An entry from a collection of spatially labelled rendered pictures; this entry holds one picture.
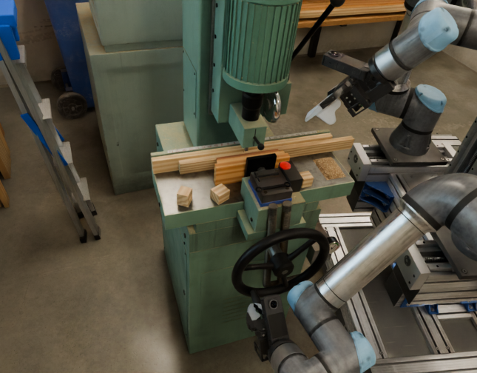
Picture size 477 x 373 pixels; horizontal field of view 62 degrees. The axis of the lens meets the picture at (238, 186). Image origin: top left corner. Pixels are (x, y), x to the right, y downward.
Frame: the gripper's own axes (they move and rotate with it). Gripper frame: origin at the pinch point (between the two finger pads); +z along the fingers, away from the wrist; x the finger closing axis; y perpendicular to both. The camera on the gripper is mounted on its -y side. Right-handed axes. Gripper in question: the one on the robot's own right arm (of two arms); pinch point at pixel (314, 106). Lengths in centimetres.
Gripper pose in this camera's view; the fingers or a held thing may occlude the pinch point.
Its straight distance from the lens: 107.1
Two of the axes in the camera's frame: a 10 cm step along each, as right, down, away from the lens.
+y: 6.5, 7.6, 1.1
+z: -5.6, 3.7, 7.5
